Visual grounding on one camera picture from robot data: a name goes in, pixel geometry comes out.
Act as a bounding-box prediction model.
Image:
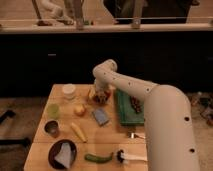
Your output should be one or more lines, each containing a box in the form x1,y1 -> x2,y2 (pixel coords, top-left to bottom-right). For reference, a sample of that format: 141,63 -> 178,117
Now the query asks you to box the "green plastic tray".
115,89 -> 144,126

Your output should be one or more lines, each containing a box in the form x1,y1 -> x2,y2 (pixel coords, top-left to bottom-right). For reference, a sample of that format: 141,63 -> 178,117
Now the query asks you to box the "metal cup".
44,120 -> 60,138

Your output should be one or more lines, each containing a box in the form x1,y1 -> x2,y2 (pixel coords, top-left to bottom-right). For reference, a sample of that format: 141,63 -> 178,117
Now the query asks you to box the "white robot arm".
93,59 -> 200,171

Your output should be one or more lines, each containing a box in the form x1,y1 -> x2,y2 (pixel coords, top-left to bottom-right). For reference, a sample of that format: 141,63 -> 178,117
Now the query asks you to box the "white cup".
62,84 -> 76,99

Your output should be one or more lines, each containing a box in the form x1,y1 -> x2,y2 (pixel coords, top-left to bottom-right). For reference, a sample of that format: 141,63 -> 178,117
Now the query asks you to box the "metal fork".
129,132 -> 146,139

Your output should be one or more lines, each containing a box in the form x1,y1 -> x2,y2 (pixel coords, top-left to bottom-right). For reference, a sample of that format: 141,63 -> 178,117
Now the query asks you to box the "blue sponge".
92,108 -> 109,126

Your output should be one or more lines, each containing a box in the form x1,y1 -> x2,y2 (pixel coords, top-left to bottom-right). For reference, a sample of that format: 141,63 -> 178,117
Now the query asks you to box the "white handled brush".
116,150 -> 147,163

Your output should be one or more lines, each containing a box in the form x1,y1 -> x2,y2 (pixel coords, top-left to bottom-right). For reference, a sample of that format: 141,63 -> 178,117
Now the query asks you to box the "red grape bunch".
130,97 -> 142,113

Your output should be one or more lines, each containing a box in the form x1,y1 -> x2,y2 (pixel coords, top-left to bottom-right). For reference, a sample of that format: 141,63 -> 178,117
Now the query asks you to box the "grey cloth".
55,143 -> 71,168

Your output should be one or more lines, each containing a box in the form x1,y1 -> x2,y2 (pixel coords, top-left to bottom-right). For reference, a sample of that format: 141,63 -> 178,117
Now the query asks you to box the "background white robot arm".
41,0 -> 73,25

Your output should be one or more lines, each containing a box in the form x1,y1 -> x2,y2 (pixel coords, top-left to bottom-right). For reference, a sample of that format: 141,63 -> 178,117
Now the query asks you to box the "green cup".
46,104 -> 59,119

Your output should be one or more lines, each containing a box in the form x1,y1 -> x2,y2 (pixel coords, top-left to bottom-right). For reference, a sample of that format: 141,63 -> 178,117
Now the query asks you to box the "orange bowl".
87,88 -> 111,105

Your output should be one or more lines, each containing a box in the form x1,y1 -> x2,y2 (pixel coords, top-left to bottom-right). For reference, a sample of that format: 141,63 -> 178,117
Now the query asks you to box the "green cucumber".
84,152 -> 114,164

